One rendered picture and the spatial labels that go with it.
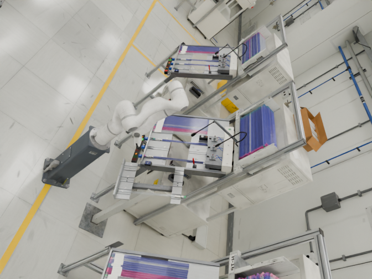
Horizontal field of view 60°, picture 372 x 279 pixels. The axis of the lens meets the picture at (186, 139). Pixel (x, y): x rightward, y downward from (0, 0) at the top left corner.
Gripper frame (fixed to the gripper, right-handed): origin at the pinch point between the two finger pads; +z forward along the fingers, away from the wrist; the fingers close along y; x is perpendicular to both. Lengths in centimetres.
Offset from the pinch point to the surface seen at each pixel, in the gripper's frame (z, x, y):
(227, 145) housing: 2, 73, -16
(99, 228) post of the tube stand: 73, -35, 37
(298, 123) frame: -36, 121, -8
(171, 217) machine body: 83, 28, 10
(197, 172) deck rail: 11, 51, 10
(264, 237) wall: 158, 132, -27
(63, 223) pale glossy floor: 51, -58, 49
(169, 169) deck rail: 11.2, 27.3, 10.0
